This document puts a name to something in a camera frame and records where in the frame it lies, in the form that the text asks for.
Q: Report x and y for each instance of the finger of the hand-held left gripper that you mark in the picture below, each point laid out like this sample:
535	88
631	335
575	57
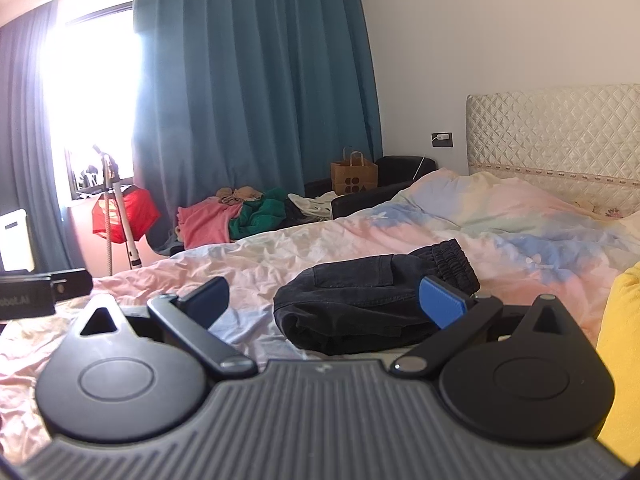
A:
72	284

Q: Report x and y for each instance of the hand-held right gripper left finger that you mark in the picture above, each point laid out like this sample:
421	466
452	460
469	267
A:
205	302

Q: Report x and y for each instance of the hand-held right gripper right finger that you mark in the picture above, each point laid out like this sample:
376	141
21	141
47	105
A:
442	302

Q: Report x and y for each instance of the black pants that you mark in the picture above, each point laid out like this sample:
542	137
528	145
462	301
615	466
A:
350	295

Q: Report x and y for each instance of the white and black chair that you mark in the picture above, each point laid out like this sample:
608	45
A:
15	240

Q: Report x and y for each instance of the pink clothing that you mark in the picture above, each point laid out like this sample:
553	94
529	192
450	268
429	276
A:
205	225

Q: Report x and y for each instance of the red cloth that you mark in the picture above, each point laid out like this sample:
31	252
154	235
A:
142	215

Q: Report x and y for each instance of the green clothing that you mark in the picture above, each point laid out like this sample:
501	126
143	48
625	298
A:
260	215

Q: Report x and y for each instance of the tan clothing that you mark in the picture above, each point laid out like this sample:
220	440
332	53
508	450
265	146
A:
240	195

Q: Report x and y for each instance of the pastel bed quilt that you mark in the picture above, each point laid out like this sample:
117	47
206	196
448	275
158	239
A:
350	235

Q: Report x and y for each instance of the black armchair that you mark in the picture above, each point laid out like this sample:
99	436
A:
400	170

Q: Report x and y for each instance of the white clothing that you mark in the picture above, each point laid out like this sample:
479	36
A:
312	205

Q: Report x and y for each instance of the brown paper bag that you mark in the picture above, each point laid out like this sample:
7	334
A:
352	175

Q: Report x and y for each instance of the narrow blue curtain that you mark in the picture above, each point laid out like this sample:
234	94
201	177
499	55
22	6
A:
25	135

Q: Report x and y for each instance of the yellow cloth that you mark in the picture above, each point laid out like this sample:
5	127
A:
625	350

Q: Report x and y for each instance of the quilted cream headboard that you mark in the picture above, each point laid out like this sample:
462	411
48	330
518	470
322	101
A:
550	135

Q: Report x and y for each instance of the window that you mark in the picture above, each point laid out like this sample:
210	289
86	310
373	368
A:
90	85

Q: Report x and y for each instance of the wide blue curtain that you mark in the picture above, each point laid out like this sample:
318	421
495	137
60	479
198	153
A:
250	85

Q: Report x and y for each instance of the wall socket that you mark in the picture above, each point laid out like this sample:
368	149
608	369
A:
442	140

